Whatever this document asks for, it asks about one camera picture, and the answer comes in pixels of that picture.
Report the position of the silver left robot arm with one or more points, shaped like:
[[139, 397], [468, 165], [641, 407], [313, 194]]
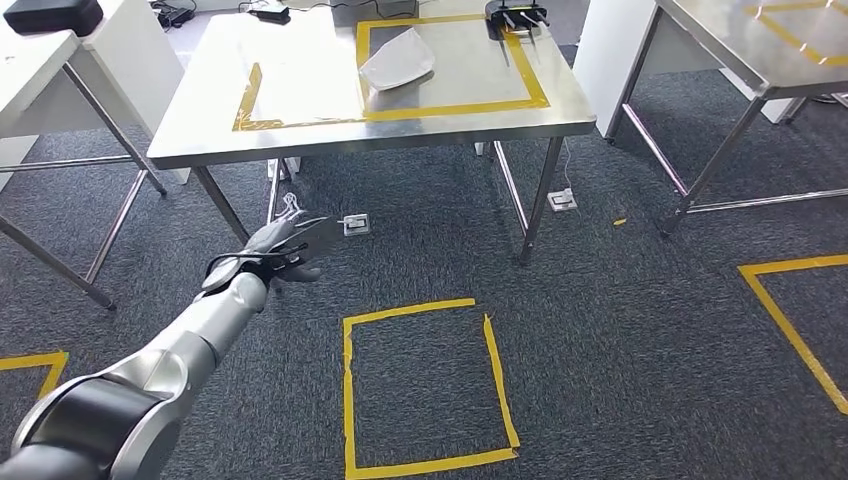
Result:
[[199, 324]]

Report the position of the plain white plastic part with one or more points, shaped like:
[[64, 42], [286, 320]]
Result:
[[397, 63]]

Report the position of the black hard case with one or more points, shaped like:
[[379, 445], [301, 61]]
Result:
[[53, 14]]

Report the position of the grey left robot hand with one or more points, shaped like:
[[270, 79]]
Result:
[[275, 235]]

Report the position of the yellow floor tape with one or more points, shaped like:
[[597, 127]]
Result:
[[33, 361], [795, 263], [411, 311]]

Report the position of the yellow angled tape strip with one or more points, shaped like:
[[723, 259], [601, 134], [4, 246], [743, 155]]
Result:
[[248, 93]]

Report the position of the black device with metal rods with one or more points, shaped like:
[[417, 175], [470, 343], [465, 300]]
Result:
[[513, 10]]

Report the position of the steel frame table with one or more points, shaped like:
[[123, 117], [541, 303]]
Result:
[[33, 73], [715, 33]]

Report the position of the yellow rectangular tape frame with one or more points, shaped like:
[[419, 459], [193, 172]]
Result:
[[464, 109]]

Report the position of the steel workbench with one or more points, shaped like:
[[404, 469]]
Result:
[[298, 66]]

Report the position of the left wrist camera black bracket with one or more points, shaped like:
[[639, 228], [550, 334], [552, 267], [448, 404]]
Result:
[[318, 238]]

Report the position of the white floor socket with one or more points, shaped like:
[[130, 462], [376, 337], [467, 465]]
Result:
[[356, 225], [562, 200]]

